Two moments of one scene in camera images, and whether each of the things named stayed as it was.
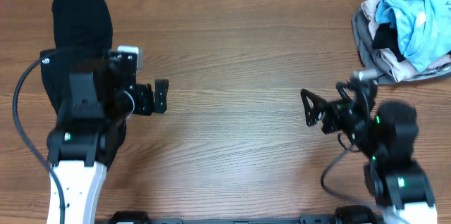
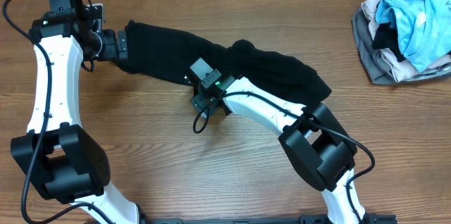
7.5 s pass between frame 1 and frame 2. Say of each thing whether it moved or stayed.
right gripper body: moved
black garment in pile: stayed
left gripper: moved
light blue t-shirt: stayed
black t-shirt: moved
